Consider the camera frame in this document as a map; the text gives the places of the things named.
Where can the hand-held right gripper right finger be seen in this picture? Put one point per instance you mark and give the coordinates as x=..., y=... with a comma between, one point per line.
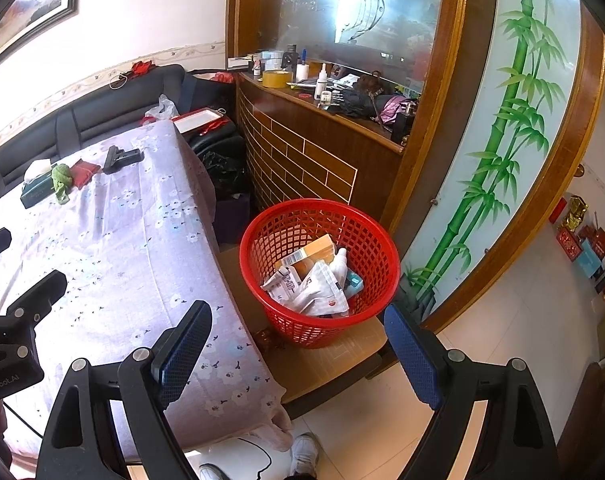
x=412, y=355

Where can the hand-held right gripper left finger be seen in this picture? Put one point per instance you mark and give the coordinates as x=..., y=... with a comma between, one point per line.
x=182, y=355

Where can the teal tissue packet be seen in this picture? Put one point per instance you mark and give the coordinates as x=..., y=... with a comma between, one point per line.
x=353, y=280

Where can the white paper package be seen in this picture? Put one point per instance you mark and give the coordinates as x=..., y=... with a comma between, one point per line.
x=322, y=290

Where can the white spray bottle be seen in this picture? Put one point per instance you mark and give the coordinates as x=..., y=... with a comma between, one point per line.
x=341, y=267

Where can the white medicine carton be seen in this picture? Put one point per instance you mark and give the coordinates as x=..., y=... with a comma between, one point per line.
x=282, y=285

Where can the orange medicine box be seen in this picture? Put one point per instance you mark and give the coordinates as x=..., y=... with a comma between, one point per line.
x=315, y=250

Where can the red plastic basket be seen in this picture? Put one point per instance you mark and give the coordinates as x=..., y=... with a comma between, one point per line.
x=282, y=220

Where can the dark green tissue box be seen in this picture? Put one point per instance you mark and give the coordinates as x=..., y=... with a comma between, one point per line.
x=37, y=192

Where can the purple floral tablecloth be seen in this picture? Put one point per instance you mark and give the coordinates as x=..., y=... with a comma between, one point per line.
x=107, y=260

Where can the wooden stool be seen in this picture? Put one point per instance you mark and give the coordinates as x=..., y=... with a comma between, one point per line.
x=322, y=365

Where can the green cloth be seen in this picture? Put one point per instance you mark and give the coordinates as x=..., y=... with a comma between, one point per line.
x=61, y=175

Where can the red packet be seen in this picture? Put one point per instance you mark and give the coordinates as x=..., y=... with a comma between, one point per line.
x=87, y=170

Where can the person's white shoe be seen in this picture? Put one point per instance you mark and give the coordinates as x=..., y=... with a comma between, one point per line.
x=212, y=472
x=305, y=455

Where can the black sofa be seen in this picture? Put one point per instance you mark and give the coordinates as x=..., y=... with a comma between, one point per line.
x=82, y=120

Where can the black device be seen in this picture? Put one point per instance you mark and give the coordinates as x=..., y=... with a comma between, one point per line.
x=120, y=157

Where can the bamboo print glass panel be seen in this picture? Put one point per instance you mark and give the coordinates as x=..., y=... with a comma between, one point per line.
x=482, y=185

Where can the dark wooden furniture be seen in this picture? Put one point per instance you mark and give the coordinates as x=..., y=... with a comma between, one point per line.
x=592, y=400

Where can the black plastic bag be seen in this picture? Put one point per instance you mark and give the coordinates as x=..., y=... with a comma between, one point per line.
x=222, y=170

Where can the red decorated box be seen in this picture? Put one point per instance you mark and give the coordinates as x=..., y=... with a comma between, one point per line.
x=568, y=246

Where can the teal box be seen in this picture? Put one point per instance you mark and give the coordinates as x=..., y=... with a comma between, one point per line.
x=591, y=259

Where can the white plastic bag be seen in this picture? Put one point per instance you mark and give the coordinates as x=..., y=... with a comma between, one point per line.
x=165, y=109

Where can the gold ornament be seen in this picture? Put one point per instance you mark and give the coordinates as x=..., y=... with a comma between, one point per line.
x=577, y=212

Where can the wooden brick-pattern cabinet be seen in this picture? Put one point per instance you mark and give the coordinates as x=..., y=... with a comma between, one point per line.
x=302, y=160

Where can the red cloth item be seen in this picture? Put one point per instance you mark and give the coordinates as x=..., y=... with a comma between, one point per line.
x=142, y=69

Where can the red gift box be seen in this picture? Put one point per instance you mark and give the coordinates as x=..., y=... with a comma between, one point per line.
x=197, y=120

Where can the framed picture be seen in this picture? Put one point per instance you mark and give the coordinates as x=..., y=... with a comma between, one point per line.
x=32, y=5

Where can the pink cloth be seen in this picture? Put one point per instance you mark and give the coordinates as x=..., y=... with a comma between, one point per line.
x=390, y=110

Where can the dark navy bag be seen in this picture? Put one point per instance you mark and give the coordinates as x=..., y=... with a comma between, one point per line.
x=202, y=90

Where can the black cloth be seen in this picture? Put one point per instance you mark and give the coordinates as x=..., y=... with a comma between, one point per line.
x=360, y=102

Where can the white dropper bottle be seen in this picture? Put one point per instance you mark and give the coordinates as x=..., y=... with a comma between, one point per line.
x=321, y=82

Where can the yellow tape roll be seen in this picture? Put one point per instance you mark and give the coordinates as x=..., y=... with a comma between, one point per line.
x=276, y=79

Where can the white container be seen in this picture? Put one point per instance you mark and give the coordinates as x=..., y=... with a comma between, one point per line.
x=303, y=67

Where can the black bottle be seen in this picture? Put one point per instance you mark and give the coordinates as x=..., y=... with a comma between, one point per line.
x=290, y=56

